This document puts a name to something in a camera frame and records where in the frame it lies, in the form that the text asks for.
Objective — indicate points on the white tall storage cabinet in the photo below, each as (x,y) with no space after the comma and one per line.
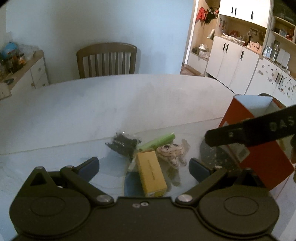
(248,46)

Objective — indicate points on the brown wooden chair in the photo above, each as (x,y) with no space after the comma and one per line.
(111,58)

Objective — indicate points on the small cardboard box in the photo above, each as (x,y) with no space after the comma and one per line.
(4,91)

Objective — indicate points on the green tube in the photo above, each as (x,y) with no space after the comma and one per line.
(157,142)

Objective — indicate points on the blue round toy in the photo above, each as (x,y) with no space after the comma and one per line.
(8,48)

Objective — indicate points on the black bead bag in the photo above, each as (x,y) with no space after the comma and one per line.
(124,144)

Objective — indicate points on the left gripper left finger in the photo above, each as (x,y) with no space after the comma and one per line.
(73,174)

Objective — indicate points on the striped plush toy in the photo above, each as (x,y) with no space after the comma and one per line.
(174,154)

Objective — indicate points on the yellow rectangular box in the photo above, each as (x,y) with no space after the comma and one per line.
(151,175)

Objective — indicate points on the white wooden sideboard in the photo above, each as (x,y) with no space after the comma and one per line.
(32,76)

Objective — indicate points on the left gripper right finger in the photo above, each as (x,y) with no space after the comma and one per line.
(202,169)

